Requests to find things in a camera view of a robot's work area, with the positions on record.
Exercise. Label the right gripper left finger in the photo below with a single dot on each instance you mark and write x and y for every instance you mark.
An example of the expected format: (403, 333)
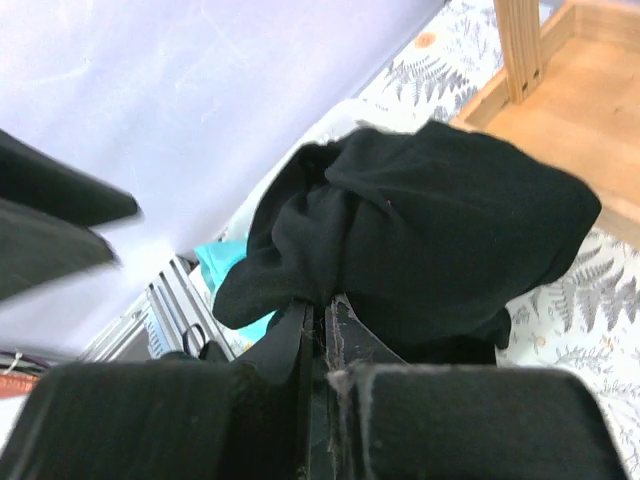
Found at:
(274, 406)

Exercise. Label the floral table mat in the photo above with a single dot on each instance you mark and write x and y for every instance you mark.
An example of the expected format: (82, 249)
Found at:
(588, 321)

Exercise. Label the white plastic basket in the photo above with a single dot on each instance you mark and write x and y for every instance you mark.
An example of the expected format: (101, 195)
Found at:
(339, 122)

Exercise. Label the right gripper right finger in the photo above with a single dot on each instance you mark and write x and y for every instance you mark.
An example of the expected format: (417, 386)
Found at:
(347, 341)

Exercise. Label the wooden clothes rack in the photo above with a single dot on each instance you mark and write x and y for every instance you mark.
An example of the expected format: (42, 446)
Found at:
(568, 95)

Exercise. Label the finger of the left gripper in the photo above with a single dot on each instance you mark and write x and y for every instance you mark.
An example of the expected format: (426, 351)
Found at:
(35, 180)
(37, 248)

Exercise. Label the black t shirt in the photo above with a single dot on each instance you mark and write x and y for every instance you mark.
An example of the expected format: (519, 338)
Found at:
(429, 235)

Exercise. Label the teal cloth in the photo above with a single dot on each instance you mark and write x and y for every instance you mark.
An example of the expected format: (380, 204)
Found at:
(219, 273)

